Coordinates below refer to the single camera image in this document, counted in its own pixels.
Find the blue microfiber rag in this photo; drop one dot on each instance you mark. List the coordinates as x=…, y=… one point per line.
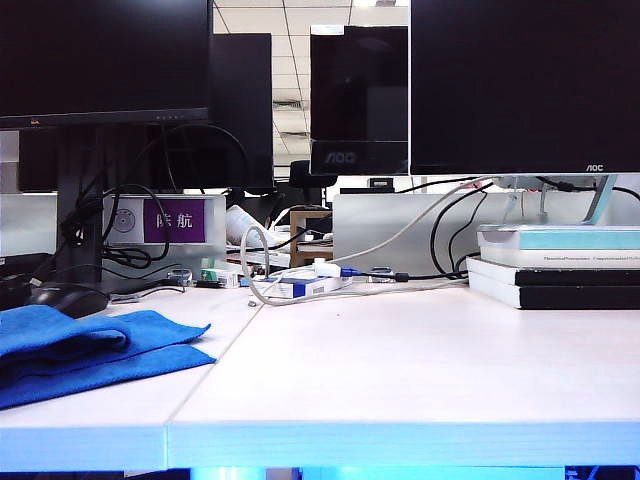
x=90, y=350

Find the wooden shelf box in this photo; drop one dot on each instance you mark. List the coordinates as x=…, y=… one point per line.
x=295, y=235

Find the white adapter with blue plug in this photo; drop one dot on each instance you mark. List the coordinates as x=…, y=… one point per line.
x=327, y=269

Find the blue and white box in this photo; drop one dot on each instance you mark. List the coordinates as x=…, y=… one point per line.
x=305, y=289

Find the grey desk partition panel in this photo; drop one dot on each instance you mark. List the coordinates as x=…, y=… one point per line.
x=380, y=220

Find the black office chair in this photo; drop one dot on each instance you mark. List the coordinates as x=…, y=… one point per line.
x=300, y=175

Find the white crumpled bag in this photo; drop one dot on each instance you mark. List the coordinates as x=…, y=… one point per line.
x=242, y=222

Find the green and white small box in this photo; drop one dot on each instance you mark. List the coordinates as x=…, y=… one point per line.
x=215, y=276

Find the black USB stick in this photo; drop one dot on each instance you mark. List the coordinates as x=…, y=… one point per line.
x=207, y=283

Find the small clear container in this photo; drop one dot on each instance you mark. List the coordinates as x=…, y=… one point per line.
x=180, y=276

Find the small black AOC monitor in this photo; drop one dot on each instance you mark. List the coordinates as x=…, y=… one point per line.
x=357, y=85

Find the white book with spine text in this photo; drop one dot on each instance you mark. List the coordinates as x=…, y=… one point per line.
x=550, y=258

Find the black computer mouse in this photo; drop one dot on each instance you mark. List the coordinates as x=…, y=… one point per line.
x=75, y=297

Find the teal covered book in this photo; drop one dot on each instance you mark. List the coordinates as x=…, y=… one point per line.
x=575, y=237

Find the large black AOC monitor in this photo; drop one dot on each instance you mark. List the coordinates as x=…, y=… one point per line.
x=525, y=85

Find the black and white book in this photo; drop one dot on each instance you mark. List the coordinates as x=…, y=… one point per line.
x=575, y=297
x=575, y=276

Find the black monitor with dark stand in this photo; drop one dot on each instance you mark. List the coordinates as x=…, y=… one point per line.
x=100, y=55

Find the frosted desk partition panel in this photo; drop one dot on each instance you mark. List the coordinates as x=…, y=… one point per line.
x=27, y=225

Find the black keyboard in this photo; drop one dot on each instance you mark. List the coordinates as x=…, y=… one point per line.
x=11, y=292

